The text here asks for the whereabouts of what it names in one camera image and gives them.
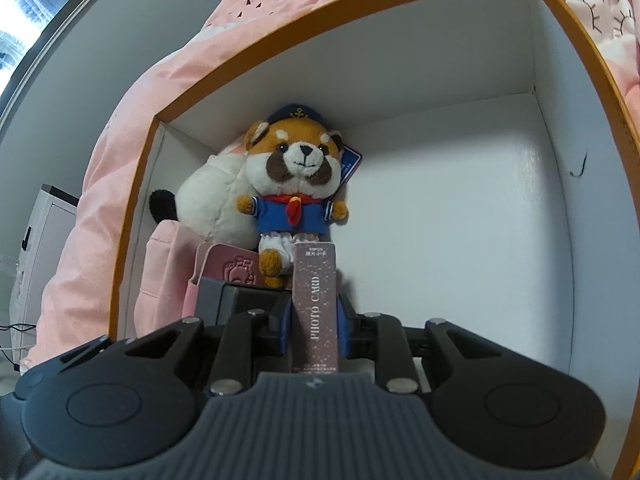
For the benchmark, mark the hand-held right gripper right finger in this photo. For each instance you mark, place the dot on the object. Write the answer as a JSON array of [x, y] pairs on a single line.
[[342, 327]]

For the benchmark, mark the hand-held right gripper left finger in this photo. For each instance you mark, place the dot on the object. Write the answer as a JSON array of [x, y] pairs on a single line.
[[286, 322]]

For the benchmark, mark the glitter photo card box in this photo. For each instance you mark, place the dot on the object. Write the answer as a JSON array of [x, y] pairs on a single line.
[[315, 305]]

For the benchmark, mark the grey box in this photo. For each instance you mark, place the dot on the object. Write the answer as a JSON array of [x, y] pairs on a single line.
[[225, 300]]

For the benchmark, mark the pink embossed card case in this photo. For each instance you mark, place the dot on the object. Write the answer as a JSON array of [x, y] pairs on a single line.
[[230, 270]]

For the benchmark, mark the pink fabric pouch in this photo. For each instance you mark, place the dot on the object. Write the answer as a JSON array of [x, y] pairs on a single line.
[[165, 270]]

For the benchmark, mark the red panda sailor plush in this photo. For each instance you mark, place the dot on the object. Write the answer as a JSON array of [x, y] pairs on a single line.
[[295, 180]]

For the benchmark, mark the white fluffy plush toy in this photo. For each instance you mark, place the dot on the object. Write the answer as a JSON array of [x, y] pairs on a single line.
[[210, 200]]

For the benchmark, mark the orange cardboard box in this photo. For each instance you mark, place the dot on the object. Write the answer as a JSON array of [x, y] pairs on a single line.
[[450, 210]]

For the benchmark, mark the blue paper hang tag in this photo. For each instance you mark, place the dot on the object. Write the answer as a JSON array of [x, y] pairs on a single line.
[[351, 165]]

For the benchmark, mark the white cabinet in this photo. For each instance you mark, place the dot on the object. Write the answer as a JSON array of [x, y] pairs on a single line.
[[45, 240]]

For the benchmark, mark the pink printed blanket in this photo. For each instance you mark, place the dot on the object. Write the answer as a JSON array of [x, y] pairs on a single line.
[[125, 125]]

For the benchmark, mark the window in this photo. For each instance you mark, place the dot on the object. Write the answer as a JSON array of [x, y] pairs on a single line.
[[25, 10]]

